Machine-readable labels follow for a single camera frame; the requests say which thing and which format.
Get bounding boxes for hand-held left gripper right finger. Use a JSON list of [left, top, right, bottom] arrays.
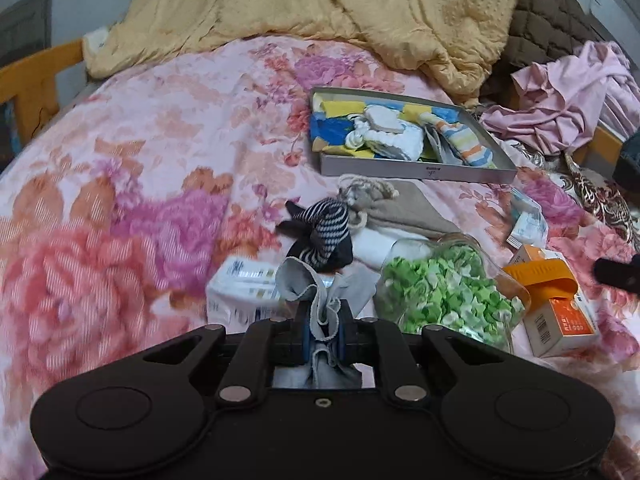
[[332, 305, 501, 407]]

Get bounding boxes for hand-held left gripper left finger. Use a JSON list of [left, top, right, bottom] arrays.
[[144, 305, 313, 407]]

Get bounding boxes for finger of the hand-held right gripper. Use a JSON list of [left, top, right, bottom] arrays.
[[594, 254, 640, 292]]

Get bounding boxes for grey cloth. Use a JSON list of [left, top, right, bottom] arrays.
[[275, 257, 377, 392]]

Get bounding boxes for grey drawstring bag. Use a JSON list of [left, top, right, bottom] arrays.
[[336, 174, 467, 242]]

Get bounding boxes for shallow grey box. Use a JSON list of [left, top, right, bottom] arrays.
[[309, 87, 519, 185]]

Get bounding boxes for pastel striped sock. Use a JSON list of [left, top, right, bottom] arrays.
[[419, 111, 499, 169]]

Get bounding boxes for white cloth blue print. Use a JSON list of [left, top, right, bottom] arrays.
[[344, 104, 427, 162]]

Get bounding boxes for grey face mask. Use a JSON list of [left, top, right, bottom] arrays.
[[424, 124, 459, 166]]

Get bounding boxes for orange and white carton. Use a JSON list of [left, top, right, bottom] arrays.
[[506, 244, 601, 359]]

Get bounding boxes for orange band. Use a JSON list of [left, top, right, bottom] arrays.
[[501, 257, 581, 304]]

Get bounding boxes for gold brocade patterned cloth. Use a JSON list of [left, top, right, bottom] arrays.
[[500, 139, 640, 257]]

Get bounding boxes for white carton blue print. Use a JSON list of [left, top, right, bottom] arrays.
[[205, 254, 289, 334]]

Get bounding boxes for small plastic packet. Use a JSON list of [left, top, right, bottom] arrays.
[[506, 194, 549, 252]]

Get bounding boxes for blue jeans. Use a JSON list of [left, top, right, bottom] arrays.
[[612, 132, 640, 194]]

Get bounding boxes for black white striped sock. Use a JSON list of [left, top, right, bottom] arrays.
[[276, 198, 357, 269]]

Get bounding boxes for pink garment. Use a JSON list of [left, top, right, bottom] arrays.
[[479, 41, 640, 157]]

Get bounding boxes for frog print towel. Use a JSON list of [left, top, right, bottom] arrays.
[[310, 99, 436, 154]]

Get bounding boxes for pink floral bedsheet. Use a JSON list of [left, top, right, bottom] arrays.
[[0, 36, 640, 480]]

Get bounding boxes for brown quilted blanket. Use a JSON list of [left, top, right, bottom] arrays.
[[479, 0, 617, 100]]

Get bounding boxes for yellow quilt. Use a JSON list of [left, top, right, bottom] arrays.
[[84, 0, 524, 109]]

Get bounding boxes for wooden chair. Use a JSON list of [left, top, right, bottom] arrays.
[[0, 39, 87, 162]]

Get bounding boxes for grey window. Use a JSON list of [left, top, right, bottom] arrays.
[[0, 0, 54, 69]]

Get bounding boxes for wooden bed rail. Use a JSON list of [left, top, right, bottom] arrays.
[[565, 124, 627, 167]]

